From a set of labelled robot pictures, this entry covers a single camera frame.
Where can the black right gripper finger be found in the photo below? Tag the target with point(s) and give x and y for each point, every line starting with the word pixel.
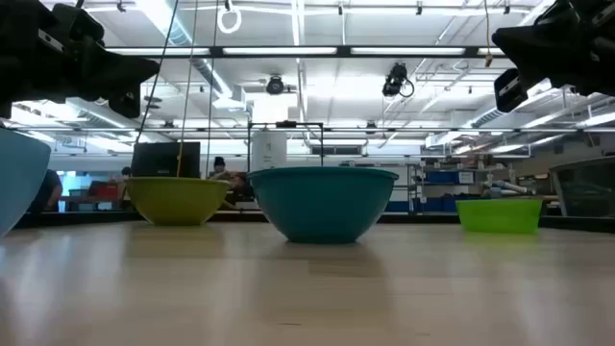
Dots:
pixel 510 91
pixel 528 45

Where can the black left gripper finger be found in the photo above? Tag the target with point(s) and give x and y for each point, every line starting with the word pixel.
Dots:
pixel 117 72
pixel 126 103

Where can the yellow-green plastic bowl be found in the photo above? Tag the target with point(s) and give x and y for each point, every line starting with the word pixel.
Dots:
pixel 177 202

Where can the bright green plastic bowl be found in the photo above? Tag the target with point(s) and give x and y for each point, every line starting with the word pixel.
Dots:
pixel 499 216

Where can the stack of coloured bowls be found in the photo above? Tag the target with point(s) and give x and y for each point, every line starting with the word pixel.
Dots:
pixel 19 182

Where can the teal plastic bowl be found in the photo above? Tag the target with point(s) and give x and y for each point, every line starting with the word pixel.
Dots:
pixel 322 206

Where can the black monitor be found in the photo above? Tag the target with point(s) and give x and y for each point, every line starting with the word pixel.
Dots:
pixel 158 161

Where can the person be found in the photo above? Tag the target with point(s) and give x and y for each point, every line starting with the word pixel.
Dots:
pixel 48 190
pixel 220 168
pixel 126 171

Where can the red box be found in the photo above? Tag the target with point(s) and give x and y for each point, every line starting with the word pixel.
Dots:
pixel 103 190

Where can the black overhead light bar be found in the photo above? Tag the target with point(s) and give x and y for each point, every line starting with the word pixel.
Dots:
pixel 216 51

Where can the blue storage bin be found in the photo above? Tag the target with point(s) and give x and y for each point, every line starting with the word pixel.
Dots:
pixel 441 177

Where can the metal storage shelving unit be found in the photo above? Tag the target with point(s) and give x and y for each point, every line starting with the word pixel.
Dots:
pixel 418 190

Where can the round black ceiling device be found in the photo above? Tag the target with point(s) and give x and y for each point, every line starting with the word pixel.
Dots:
pixel 275 85

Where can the white cylinder tank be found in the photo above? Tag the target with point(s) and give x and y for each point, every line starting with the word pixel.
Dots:
pixel 269 151

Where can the black ceiling camera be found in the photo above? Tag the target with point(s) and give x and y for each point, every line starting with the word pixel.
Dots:
pixel 396 79

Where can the black table frame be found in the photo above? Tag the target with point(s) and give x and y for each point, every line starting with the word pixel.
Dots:
pixel 423 219

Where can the black metal stand frame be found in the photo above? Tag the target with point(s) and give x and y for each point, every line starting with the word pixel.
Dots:
pixel 286 124

